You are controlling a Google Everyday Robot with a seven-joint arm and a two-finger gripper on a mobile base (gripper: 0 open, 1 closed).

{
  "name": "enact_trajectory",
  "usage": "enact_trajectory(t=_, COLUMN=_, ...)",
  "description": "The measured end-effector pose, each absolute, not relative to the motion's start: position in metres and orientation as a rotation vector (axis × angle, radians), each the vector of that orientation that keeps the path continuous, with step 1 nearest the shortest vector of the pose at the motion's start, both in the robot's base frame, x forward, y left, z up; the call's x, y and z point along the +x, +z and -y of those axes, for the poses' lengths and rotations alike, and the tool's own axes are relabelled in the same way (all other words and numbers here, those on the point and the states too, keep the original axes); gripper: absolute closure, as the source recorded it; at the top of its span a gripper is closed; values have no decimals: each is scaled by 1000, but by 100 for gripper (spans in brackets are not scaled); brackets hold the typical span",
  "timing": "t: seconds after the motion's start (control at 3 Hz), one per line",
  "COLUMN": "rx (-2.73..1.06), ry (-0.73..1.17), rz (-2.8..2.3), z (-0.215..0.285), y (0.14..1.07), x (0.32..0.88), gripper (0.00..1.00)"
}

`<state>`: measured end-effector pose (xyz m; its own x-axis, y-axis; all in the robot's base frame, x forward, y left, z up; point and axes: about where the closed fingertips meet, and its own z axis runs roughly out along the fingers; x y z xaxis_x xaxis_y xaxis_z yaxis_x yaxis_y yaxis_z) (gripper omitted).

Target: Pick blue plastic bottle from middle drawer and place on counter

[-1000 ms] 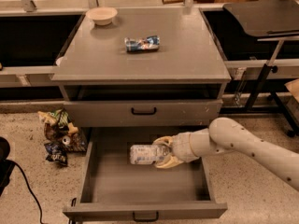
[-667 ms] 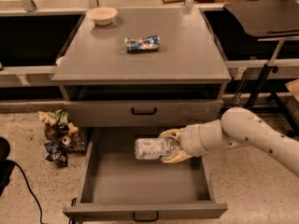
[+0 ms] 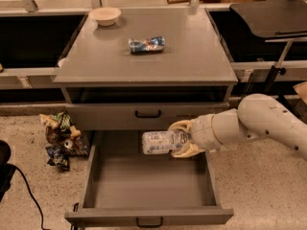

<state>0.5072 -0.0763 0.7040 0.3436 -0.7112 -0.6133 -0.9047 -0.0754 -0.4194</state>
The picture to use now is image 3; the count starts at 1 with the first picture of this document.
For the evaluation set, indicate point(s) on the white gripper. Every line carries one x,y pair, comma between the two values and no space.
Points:
201,132

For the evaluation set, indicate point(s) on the clear plastic water bottle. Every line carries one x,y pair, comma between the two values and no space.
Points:
161,142

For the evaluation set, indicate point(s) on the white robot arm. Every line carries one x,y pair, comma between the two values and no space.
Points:
257,116

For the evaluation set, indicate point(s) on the closed grey top drawer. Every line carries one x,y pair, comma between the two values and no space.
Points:
137,116

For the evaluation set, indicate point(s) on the open grey middle drawer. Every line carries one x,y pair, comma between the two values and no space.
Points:
125,187

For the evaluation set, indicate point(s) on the grey drawer cabinet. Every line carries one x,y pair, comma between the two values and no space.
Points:
192,68

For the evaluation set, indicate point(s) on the crushed blue soda can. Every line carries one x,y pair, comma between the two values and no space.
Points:
144,46

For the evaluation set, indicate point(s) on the crushed can on floor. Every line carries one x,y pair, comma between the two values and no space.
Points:
68,144

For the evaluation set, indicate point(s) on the green striped snack bag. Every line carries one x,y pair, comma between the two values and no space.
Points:
60,120

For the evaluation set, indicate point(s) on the brown snack bag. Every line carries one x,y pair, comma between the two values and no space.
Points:
57,137

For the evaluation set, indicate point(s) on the dark blue snack bag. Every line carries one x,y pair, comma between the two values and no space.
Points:
58,157

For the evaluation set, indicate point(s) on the brown wooden stick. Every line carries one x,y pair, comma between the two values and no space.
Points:
177,1

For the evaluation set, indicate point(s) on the beige paper bowl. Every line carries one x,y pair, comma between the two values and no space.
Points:
105,16

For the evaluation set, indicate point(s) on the black device at left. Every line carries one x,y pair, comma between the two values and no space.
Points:
6,170

